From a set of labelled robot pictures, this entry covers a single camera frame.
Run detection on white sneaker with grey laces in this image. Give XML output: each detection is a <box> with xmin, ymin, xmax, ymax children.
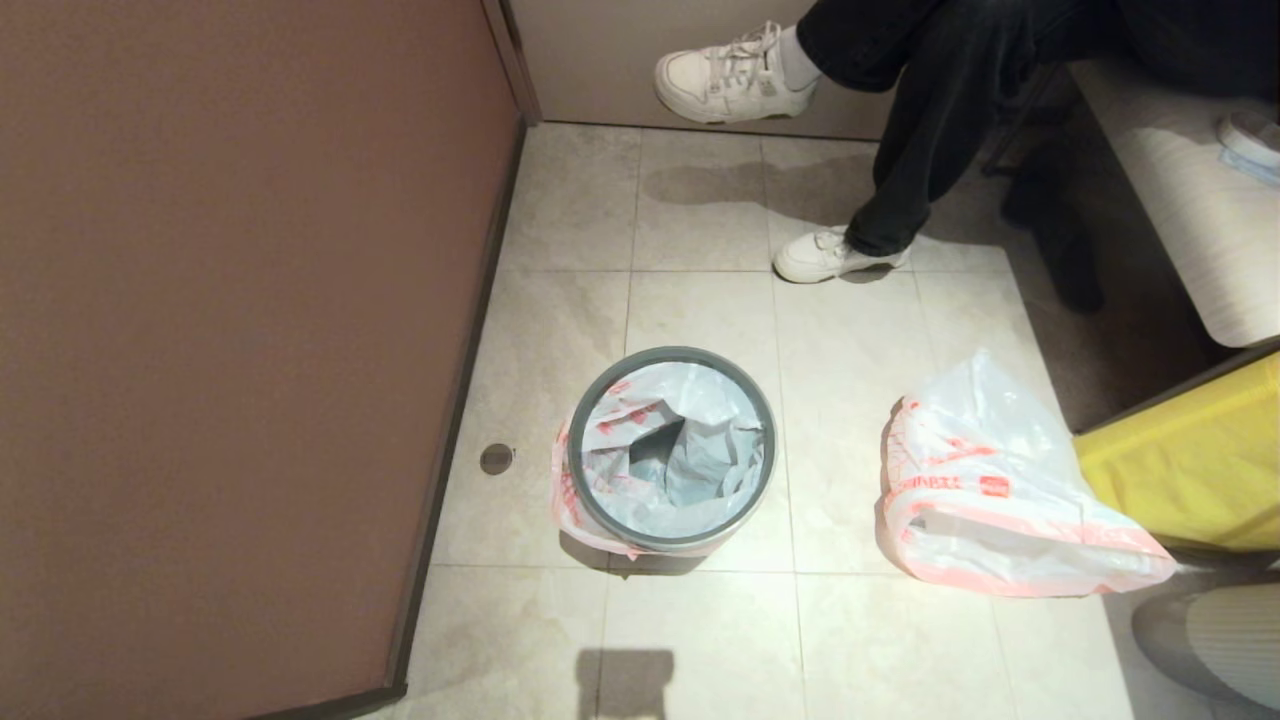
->
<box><xmin>654</xmin><ymin>20</ymin><xmax>821</xmax><ymax>125</ymax></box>

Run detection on white sock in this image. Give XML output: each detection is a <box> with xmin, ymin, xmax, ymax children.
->
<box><xmin>778</xmin><ymin>24</ymin><xmax>823</xmax><ymax>93</ymax></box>

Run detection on grey-brown door frame post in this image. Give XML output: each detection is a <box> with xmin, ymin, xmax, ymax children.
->
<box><xmin>480</xmin><ymin>0</ymin><xmax>543</xmax><ymax>126</ymax></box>

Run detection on grey ribbed rounded object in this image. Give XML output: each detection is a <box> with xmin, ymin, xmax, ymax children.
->
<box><xmin>1132</xmin><ymin>583</ymin><xmax>1280</xmax><ymax>713</ymax></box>

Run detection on used white pink-rimmed trash bag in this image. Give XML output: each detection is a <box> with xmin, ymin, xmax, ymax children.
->
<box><xmin>880</xmin><ymin>348</ymin><xmax>1179</xmax><ymax>599</ymax></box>

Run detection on white red plastic bag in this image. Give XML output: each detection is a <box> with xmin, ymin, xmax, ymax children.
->
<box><xmin>550</xmin><ymin>360</ymin><xmax>776</xmax><ymax>559</ymax></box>

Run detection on plain white sneaker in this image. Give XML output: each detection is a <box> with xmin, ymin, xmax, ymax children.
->
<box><xmin>773</xmin><ymin>225</ymin><xmax>913</xmax><ymax>284</ymax></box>

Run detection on yellow plastic bag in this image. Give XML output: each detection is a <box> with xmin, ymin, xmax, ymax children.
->
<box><xmin>1073</xmin><ymin>352</ymin><xmax>1280</xmax><ymax>553</ymax></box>

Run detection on white round object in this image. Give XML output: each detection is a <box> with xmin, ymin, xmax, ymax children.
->
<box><xmin>1217</xmin><ymin>108</ymin><xmax>1280</xmax><ymax>169</ymax></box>

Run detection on grey bin retaining ring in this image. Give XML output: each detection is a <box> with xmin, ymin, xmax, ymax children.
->
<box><xmin>566</xmin><ymin>346</ymin><xmax>779</xmax><ymax>553</ymax></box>

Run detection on black bench leg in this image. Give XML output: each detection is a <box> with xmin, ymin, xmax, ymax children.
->
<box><xmin>1003</xmin><ymin>140</ymin><xmax>1107</xmax><ymax>314</ymax></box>

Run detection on beige upholstered bench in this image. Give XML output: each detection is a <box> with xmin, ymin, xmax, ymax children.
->
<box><xmin>1065</xmin><ymin>55</ymin><xmax>1280</xmax><ymax>349</ymax></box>

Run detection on black trousers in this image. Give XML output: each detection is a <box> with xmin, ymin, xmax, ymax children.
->
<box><xmin>797</xmin><ymin>0</ymin><xmax>1280</xmax><ymax>258</ymax></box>

